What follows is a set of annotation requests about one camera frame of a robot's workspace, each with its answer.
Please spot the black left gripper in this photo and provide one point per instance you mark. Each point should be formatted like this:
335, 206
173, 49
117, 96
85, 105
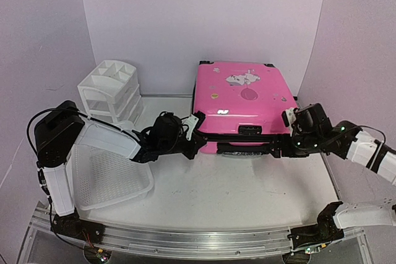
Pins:
198, 142

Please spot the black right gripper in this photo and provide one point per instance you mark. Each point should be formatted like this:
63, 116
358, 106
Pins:
281, 146

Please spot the pink cartoon hard-shell suitcase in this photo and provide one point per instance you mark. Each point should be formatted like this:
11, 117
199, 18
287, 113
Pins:
242, 103

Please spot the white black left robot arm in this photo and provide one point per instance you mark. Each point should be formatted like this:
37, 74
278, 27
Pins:
59, 129

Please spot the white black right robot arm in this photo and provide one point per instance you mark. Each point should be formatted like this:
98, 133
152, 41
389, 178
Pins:
354, 143

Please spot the white plastic drawer organizer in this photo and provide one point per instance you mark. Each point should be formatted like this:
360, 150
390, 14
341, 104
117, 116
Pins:
111, 92

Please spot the white perforated plastic basket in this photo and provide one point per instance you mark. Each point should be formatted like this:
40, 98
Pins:
101, 167

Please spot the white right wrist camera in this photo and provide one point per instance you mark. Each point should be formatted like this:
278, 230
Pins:
289, 117

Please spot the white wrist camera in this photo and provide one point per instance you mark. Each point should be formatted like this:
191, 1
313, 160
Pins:
193, 122
289, 117

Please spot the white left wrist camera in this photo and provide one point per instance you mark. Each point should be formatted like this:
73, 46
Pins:
193, 122

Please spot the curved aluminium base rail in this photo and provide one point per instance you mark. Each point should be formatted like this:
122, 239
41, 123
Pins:
204, 245

